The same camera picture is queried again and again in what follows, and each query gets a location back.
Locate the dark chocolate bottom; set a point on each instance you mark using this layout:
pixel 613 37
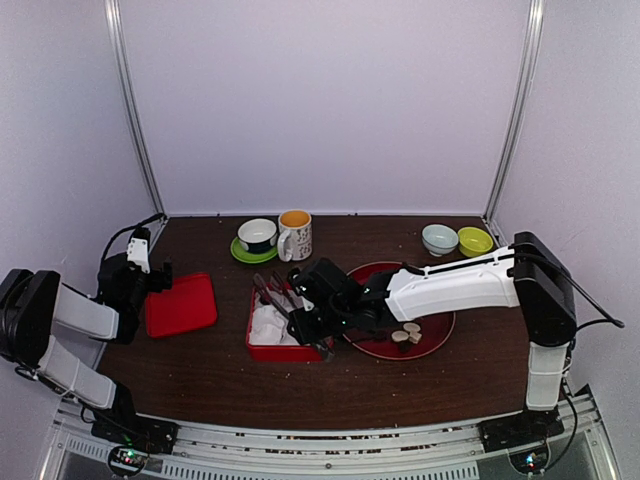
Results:
pixel 404 346

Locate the white paper liner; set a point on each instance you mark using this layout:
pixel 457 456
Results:
pixel 268 326

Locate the red chocolate box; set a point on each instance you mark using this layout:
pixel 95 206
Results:
pixel 286 354

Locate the light blue bowl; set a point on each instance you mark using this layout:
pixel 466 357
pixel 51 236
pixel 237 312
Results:
pixel 439 240

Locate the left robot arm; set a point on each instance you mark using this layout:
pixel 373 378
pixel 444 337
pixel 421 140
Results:
pixel 44 321

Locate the white oval chocolate lower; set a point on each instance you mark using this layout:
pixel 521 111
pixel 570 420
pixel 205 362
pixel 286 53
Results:
pixel 399 336

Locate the metal tongs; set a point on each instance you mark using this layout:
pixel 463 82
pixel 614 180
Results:
pixel 277 292

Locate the lime green bowl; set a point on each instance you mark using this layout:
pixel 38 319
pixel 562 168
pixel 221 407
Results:
pixel 474 242

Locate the round red tray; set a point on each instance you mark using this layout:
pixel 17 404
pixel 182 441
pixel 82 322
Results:
pixel 435 331

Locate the white and dark cup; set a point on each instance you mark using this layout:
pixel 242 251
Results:
pixel 257 236

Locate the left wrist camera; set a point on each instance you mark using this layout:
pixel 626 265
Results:
pixel 137 252

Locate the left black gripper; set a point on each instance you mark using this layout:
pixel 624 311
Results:
pixel 158 283

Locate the red box lid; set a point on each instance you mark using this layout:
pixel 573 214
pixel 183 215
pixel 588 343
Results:
pixel 188 306

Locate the white patterned mug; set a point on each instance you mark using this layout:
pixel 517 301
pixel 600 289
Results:
pixel 294 243

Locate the green saucer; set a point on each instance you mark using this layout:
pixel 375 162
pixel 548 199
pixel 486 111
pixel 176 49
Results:
pixel 243 256

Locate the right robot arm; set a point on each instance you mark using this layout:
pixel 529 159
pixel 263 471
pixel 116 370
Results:
pixel 524 275

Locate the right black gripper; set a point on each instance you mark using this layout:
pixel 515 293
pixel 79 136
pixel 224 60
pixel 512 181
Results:
pixel 303 332

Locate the metal base rail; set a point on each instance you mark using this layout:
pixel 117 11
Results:
pixel 441 451

